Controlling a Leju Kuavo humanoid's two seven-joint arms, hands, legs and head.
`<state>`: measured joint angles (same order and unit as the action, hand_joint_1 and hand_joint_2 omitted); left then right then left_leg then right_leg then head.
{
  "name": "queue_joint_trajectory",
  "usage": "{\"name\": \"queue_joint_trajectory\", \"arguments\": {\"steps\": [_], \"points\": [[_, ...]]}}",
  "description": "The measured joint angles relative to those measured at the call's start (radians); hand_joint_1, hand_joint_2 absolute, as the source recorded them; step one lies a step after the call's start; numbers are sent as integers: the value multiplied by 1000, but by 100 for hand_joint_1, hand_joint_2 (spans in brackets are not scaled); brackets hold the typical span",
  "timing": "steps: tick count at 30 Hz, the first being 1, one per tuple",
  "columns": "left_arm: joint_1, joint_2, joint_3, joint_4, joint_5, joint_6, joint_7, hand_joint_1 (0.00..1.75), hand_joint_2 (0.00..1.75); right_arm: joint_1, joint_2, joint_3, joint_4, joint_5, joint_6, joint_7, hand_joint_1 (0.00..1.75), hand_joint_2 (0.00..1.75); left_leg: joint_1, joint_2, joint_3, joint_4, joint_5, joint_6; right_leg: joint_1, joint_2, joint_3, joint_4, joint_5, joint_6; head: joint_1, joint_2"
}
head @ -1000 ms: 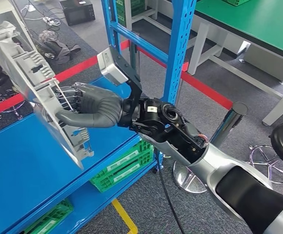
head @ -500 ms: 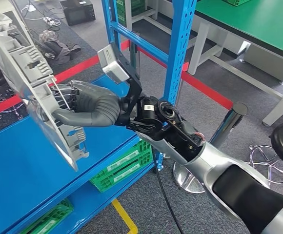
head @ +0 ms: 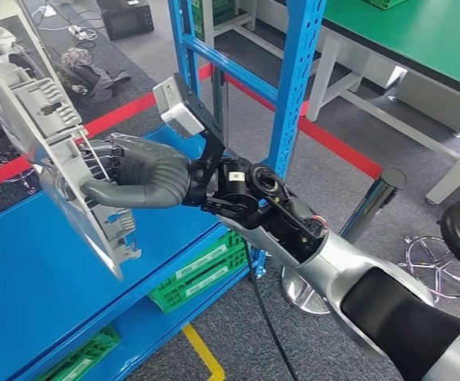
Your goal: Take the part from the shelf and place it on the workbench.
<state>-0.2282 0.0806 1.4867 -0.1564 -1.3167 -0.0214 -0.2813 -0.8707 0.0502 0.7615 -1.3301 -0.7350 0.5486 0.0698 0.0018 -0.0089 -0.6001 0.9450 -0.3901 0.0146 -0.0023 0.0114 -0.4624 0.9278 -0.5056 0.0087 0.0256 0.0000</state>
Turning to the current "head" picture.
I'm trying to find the wrist camera with black bracket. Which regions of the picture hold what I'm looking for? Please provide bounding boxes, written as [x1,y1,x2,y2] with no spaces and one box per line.
[152,72,225,180]

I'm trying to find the blue metal shelf rack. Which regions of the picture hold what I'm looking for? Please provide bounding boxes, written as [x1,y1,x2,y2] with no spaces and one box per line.
[0,0,328,381]

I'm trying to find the white bench frame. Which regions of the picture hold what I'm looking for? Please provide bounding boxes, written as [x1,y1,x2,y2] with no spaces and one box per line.
[204,0,259,49]

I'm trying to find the silver plastic hubcap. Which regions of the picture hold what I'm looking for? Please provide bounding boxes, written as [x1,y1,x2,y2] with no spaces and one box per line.
[0,26,143,283]

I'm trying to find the black appliance box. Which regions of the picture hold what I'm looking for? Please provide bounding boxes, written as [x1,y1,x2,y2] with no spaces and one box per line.
[96,0,155,40]

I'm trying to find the green top workbench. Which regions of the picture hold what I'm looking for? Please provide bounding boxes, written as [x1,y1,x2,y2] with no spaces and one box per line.
[306,0,460,206]

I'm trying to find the green plastic crate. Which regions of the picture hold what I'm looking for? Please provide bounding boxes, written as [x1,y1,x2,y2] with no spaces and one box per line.
[147,230,255,315]
[363,0,407,9]
[36,325,121,381]

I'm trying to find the green crate stack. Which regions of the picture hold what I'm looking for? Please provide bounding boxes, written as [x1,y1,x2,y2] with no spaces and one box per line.
[189,0,239,42]

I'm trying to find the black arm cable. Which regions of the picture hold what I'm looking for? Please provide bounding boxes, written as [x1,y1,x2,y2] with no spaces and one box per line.
[243,239,300,381]

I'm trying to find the white power strip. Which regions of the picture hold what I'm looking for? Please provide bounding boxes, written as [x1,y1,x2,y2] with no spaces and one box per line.
[67,25,97,42]

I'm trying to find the grey bag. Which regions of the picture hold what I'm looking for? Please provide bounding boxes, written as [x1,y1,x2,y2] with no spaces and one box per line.
[61,47,132,105]

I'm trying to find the red barrier belt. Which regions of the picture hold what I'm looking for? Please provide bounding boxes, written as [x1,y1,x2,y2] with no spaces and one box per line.
[223,73,383,180]
[0,63,214,197]

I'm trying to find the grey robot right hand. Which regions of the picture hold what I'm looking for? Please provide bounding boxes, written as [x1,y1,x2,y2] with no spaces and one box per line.
[80,132,193,210]

